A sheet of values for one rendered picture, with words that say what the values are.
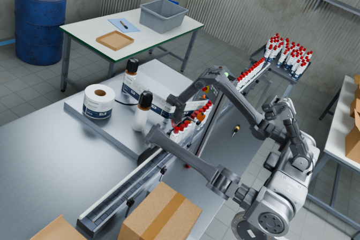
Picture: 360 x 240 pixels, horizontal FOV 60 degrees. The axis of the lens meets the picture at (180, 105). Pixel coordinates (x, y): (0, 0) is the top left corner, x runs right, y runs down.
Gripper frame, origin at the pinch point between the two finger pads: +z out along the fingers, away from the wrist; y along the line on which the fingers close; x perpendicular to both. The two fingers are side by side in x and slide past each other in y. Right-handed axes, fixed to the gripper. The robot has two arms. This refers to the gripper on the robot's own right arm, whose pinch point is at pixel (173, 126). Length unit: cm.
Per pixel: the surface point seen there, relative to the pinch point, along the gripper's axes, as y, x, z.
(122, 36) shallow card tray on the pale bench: -106, -129, 21
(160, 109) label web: -13.5, -18.6, 4.1
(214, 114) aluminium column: -4.0, 20.8, -22.3
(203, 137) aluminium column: -4.3, 20.6, -2.1
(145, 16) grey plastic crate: -154, -137, 9
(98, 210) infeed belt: 70, 4, 14
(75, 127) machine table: 33, -52, 19
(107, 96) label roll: 12.3, -46.5, -0.6
